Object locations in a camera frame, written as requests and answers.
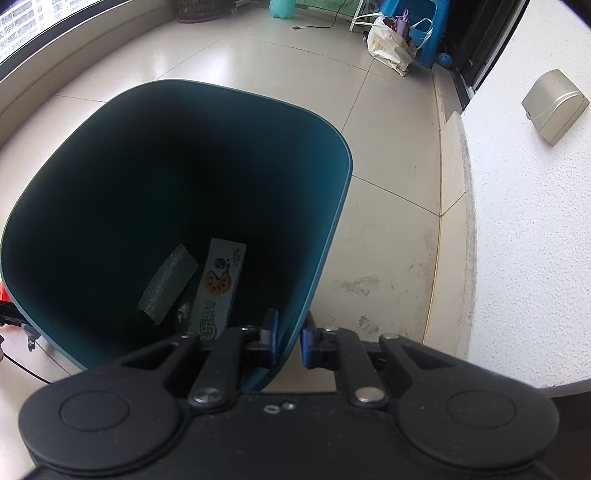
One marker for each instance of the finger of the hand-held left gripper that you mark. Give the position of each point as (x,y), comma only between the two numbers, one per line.
(10,314)

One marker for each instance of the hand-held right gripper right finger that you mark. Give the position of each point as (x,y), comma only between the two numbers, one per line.
(305,344)

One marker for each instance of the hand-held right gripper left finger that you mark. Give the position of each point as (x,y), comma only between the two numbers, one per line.
(273,333)

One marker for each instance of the red mesh bag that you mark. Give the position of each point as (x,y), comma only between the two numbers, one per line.
(3,290)

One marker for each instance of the teal plastic trash bin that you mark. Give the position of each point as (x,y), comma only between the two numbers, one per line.
(184,152)

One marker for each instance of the white printed snack packet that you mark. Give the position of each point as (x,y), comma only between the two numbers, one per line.
(222,286)

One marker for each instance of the clear plastic strip wrapper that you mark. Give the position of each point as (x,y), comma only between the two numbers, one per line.
(168,284)

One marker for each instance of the large glass window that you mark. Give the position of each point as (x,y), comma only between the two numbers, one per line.
(27,23)

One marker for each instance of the white tote bag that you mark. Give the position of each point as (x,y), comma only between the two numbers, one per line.
(390,46)

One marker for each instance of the small blue ball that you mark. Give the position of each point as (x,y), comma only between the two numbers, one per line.
(445,60)

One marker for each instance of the turquoise round plastic object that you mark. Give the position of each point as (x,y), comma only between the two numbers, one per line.
(287,8)

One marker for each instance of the dark plant pot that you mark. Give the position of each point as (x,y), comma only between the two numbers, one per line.
(203,10)

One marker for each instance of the purple plastic bag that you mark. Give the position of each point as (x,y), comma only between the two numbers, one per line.
(402,23)

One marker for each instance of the blue plastic stool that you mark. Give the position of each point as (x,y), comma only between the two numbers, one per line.
(427,27)

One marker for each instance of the dark sliding door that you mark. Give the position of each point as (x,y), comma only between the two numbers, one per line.
(485,37)

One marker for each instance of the beige wall box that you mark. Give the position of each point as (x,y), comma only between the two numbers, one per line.
(554,108)

